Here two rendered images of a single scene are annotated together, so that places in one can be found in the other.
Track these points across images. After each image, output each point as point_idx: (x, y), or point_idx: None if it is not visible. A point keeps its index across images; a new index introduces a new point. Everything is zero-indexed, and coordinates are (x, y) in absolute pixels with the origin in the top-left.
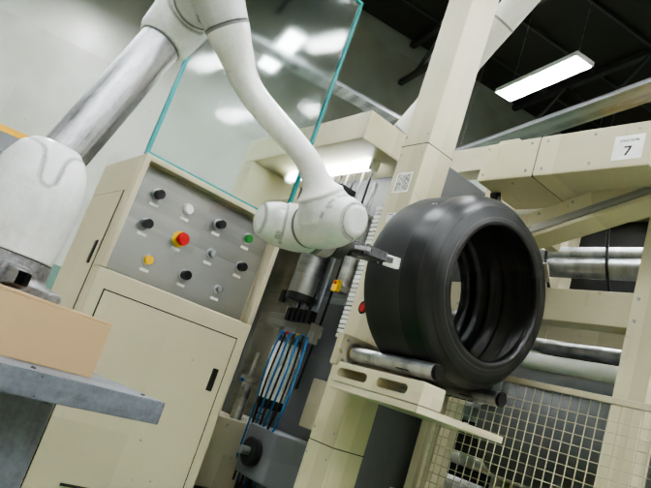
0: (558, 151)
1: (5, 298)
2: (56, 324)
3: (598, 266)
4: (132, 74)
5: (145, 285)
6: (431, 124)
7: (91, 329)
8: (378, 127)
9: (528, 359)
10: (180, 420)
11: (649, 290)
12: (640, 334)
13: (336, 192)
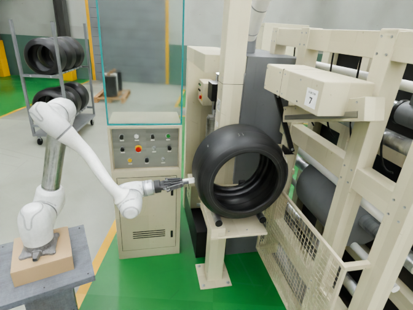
0: (287, 84)
1: (30, 270)
2: (51, 266)
3: (346, 122)
4: (51, 153)
5: (131, 171)
6: (223, 71)
7: (64, 261)
8: (211, 61)
9: (314, 166)
10: (165, 206)
11: (349, 162)
12: (342, 186)
13: (121, 201)
